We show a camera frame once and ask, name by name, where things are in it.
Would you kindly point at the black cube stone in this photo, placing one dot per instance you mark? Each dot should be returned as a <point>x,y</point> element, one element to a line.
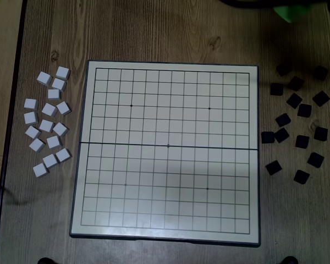
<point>294,100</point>
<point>320,73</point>
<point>276,89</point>
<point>283,120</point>
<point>315,159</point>
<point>321,98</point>
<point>321,133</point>
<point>302,141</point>
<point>304,110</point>
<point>268,137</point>
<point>273,167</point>
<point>283,69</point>
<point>295,83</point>
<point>281,135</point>
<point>301,176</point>

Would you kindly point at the white grid go board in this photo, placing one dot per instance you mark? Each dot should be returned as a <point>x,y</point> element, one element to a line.
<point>167,170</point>

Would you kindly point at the white cube stone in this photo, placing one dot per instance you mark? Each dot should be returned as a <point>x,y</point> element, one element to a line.
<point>30,103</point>
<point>63,155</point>
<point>50,160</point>
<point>54,94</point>
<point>32,132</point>
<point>63,108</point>
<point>53,142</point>
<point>59,84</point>
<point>44,78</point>
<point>60,129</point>
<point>46,125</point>
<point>62,72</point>
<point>37,145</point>
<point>40,170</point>
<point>30,117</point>
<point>49,109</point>

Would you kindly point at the black round stand foot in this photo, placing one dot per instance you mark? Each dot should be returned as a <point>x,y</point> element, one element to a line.
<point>46,261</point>
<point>289,260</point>

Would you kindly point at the dark metal table edge rail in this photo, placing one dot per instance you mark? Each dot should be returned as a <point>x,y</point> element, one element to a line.
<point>21,27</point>

